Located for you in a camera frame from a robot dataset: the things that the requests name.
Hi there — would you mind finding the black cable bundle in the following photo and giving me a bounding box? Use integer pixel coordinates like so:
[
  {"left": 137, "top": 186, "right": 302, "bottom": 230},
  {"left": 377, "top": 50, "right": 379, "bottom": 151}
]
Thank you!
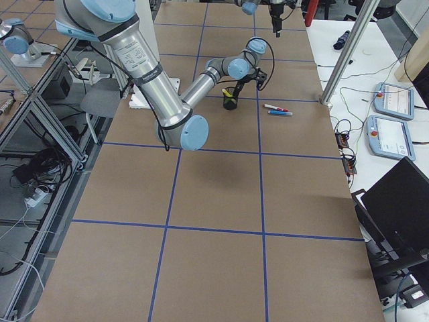
[{"left": 9, "top": 147, "right": 73, "bottom": 189}]

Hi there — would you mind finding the black mesh pen cup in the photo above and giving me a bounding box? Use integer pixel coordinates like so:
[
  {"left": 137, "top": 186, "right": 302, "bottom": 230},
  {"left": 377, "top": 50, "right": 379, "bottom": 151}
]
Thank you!
[{"left": 222, "top": 87, "right": 238, "bottom": 111}]

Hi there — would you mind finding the lower teach pendant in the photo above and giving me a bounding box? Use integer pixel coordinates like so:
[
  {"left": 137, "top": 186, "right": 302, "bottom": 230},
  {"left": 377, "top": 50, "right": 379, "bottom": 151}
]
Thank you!
[{"left": 366, "top": 115, "right": 416, "bottom": 161}]

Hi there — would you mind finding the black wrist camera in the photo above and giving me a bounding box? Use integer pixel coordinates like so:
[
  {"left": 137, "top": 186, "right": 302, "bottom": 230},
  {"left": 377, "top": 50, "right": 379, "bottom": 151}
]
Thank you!
[{"left": 254, "top": 67, "right": 267, "bottom": 91}]

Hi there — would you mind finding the aluminium frame structure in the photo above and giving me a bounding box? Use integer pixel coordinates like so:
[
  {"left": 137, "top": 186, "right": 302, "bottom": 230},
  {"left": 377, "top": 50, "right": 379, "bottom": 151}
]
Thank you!
[{"left": 1, "top": 30, "right": 99, "bottom": 321}]

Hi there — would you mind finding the teach pendant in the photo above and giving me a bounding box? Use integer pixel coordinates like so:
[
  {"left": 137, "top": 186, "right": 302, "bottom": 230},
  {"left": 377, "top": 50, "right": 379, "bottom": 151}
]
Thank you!
[
  {"left": 373, "top": 82, "right": 414, "bottom": 121},
  {"left": 366, "top": 115, "right": 416, "bottom": 161}
]

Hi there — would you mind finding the upper orange black adapter box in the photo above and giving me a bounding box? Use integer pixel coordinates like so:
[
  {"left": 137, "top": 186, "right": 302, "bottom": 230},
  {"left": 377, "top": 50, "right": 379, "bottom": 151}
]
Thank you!
[{"left": 334, "top": 132, "right": 349, "bottom": 149}]

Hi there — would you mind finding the red capped white marker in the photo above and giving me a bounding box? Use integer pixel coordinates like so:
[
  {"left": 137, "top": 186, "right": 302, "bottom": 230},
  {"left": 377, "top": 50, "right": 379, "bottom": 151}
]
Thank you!
[{"left": 263, "top": 104, "right": 289, "bottom": 112}]

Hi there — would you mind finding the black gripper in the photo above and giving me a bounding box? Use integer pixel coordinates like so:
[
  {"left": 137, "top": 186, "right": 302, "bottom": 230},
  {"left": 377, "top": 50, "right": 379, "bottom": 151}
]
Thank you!
[
  {"left": 269, "top": 0, "right": 285, "bottom": 37},
  {"left": 234, "top": 75, "right": 254, "bottom": 96}
]

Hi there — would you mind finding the brown paper table cover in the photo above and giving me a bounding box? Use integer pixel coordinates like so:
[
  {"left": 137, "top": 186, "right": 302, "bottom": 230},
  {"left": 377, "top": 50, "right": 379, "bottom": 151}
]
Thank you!
[{"left": 32, "top": 3, "right": 383, "bottom": 321}]

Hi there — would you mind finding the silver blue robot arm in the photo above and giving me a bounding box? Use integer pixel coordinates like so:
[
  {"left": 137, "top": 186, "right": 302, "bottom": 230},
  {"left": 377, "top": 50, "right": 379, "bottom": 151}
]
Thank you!
[
  {"left": 234, "top": 0, "right": 286, "bottom": 38},
  {"left": 54, "top": 0, "right": 267, "bottom": 151}
]

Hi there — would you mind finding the aluminium frame post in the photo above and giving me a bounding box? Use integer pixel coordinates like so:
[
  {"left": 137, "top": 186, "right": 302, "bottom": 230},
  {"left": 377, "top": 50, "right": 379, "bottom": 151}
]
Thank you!
[{"left": 320, "top": 0, "right": 380, "bottom": 105}]

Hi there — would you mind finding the yellow highlighter pen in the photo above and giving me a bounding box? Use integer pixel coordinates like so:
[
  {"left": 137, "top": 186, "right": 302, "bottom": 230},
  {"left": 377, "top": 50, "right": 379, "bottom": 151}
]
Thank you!
[{"left": 222, "top": 89, "right": 233, "bottom": 98}]

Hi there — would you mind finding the blue marker pen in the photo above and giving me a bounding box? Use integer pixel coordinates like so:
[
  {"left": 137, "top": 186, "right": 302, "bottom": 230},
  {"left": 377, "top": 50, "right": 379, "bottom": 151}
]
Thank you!
[{"left": 267, "top": 110, "right": 293, "bottom": 117}]

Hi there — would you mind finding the white power strip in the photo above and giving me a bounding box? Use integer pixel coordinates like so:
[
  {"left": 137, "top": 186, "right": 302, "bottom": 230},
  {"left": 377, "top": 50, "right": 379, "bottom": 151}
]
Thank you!
[{"left": 24, "top": 188, "right": 48, "bottom": 208}]

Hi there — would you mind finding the black laptop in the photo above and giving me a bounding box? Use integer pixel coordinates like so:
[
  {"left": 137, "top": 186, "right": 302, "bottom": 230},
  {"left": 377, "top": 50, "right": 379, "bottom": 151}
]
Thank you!
[{"left": 361, "top": 157, "right": 428, "bottom": 252}]

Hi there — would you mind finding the upper teach pendant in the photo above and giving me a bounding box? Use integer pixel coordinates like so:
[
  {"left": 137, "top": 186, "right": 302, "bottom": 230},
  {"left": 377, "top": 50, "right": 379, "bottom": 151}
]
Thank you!
[{"left": 373, "top": 82, "right": 414, "bottom": 121}]

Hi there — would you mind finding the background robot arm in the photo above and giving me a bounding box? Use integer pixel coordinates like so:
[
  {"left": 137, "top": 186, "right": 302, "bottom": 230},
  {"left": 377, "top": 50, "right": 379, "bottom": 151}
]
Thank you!
[{"left": 1, "top": 18, "right": 49, "bottom": 68}]

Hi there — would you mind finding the grey office chair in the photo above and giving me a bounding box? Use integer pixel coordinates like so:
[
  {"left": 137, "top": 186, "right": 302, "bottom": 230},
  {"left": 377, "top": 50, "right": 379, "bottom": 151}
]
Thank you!
[{"left": 77, "top": 57, "right": 122, "bottom": 145}]

